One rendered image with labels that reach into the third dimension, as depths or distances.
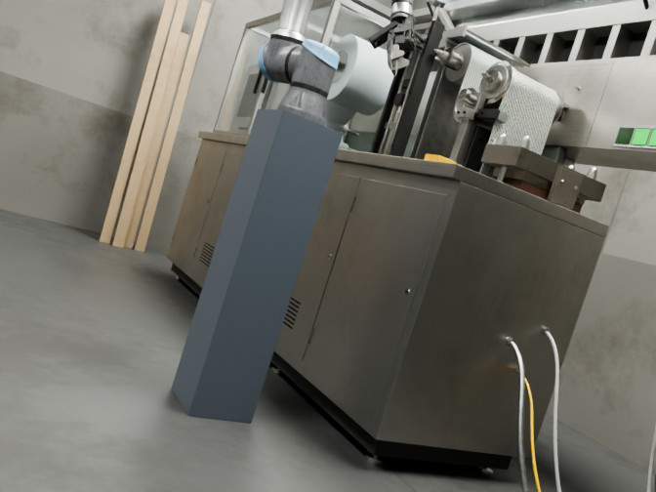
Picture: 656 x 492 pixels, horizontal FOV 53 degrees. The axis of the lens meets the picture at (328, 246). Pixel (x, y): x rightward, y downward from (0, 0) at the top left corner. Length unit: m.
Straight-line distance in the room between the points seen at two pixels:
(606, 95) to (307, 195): 1.10
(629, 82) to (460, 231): 0.84
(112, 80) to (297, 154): 3.36
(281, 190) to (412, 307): 0.49
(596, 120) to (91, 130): 3.64
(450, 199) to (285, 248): 0.49
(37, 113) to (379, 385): 3.66
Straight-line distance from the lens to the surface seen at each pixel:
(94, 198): 5.11
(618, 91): 2.41
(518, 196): 1.98
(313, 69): 1.94
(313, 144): 1.88
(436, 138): 2.57
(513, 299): 2.05
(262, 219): 1.84
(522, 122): 2.32
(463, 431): 2.10
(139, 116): 4.81
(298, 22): 2.07
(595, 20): 2.63
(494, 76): 2.30
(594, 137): 2.39
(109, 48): 5.12
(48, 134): 5.04
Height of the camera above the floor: 0.67
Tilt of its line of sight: 3 degrees down
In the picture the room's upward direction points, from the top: 18 degrees clockwise
